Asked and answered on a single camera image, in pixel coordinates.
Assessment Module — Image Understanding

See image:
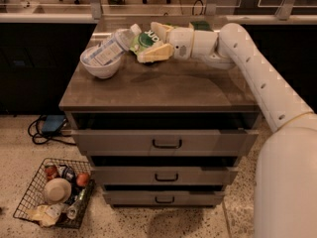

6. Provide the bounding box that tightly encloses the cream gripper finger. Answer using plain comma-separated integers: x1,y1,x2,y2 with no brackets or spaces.
151,22,172,43
137,44,174,63

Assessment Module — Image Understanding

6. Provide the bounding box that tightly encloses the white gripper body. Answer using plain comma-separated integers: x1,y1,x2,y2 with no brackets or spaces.
167,27,194,60

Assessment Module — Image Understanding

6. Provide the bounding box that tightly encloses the blue plastic water bottle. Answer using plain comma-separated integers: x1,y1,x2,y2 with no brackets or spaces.
82,24,142,67

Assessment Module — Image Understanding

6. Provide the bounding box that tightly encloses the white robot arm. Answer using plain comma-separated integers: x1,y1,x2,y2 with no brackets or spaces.
216,23,317,238

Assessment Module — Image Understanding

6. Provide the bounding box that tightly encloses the white ceramic bowl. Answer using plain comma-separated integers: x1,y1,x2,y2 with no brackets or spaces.
80,48,121,79

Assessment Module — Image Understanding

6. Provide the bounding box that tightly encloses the small clear bottle in basket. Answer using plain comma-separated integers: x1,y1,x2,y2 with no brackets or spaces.
66,189,86,220

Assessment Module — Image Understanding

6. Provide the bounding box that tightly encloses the green snack pouch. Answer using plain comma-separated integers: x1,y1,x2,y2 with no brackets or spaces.
130,30,167,56

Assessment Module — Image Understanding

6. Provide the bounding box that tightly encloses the green yellow sponge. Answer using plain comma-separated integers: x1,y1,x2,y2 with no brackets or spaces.
189,21,212,31

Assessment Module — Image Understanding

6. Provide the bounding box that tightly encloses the grey drawer cabinet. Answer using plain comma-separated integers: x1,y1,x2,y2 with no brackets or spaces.
58,15,265,208

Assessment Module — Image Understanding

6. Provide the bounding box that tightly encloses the top grey drawer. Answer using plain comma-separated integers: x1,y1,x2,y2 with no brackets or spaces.
72,130,259,157

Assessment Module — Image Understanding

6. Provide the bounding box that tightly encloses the grey drawer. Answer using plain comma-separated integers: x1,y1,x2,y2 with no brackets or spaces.
92,167,238,185
103,190,224,206
72,130,259,157

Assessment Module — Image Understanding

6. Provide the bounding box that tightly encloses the blue power adapter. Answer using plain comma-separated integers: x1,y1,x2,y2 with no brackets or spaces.
42,115,65,135

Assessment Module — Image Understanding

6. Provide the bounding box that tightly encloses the middle grey drawer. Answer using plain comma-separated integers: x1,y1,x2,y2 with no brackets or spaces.
92,167,238,185

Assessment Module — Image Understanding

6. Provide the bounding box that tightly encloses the red tomato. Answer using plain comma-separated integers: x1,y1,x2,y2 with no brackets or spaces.
76,173,90,187

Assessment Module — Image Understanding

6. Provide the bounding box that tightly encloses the bottom grey drawer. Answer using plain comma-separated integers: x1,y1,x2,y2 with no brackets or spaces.
103,190,224,206

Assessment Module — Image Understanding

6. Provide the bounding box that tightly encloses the dark can in basket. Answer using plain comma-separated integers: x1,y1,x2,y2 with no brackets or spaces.
57,165,75,182

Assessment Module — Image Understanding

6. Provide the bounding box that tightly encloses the red jar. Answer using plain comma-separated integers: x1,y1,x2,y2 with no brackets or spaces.
45,165,59,181

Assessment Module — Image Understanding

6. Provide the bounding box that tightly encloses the beige round lid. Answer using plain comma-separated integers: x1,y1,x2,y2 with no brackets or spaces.
44,178,71,204

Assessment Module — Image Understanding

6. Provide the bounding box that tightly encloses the yellow packet in basket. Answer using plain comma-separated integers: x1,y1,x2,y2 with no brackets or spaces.
26,204,63,227

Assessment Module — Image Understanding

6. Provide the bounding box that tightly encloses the black floor cable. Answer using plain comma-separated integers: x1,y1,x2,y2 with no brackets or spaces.
27,115,77,147

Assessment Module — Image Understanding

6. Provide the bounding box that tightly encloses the black wire basket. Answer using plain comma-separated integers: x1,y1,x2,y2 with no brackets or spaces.
14,158,95,229

